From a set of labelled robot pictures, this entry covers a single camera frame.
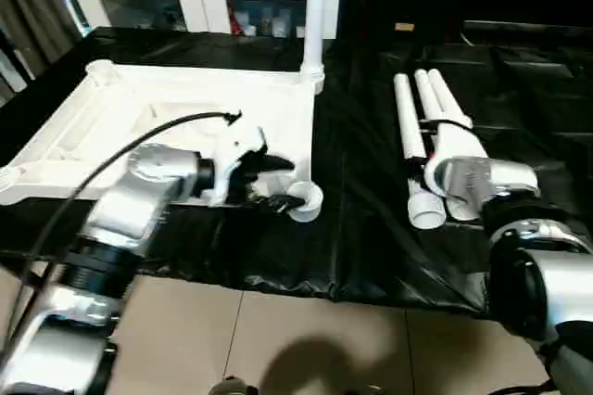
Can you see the grey robot torso piece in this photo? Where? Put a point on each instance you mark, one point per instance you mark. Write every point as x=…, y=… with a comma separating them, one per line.
x=231, y=388

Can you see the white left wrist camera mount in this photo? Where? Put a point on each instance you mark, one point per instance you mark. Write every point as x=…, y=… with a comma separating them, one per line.
x=231, y=154

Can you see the black plastic mat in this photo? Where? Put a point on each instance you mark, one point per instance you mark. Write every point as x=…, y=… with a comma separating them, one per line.
x=361, y=158

